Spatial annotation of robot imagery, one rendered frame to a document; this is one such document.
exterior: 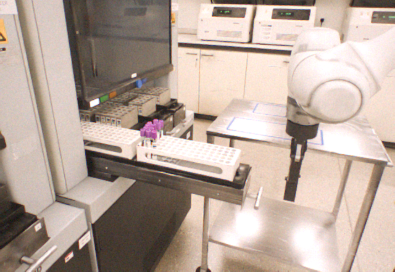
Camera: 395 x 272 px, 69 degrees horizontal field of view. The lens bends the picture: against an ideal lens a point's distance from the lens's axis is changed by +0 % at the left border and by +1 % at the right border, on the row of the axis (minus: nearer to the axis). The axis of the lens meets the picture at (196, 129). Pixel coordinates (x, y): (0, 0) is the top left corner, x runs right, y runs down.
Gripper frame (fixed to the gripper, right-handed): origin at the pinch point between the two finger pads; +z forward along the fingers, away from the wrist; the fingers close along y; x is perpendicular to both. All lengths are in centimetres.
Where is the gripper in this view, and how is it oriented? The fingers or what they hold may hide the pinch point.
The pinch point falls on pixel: (291, 189)
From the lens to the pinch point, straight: 84.1
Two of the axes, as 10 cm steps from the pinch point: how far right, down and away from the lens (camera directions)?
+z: -0.2, 9.2, 4.0
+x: 9.4, 1.5, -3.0
